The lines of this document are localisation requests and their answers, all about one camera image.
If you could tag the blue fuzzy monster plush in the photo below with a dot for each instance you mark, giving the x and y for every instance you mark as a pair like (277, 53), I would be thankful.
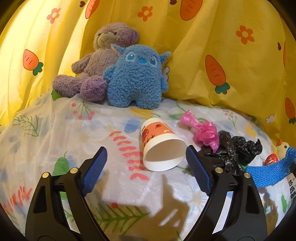
(136, 77)

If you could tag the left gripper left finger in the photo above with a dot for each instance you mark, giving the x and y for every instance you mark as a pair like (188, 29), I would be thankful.
(46, 218)

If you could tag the red paper cup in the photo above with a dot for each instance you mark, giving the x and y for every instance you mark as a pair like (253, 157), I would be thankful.
(271, 159)

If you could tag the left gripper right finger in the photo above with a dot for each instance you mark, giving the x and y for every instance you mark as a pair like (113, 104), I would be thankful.
(246, 217)

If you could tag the purple teddy bear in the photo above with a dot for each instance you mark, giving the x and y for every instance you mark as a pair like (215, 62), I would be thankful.
(89, 82)

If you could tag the orange white paper cup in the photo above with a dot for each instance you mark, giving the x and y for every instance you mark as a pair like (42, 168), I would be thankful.
(162, 148)

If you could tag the yellow duck plush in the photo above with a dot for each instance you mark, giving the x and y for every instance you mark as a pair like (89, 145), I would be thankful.
(281, 148)

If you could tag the yellow carrot print curtain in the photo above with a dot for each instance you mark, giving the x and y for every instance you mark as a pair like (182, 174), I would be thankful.
(235, 54)

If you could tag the black plastic bag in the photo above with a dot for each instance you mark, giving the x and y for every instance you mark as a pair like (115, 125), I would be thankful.
(234, 153)

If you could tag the white cylindrical trash bin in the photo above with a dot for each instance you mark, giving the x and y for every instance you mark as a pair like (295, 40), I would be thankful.
(291, 181)

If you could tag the small pink plastic bag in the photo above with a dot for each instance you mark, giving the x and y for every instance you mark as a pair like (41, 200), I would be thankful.
(206, 132)

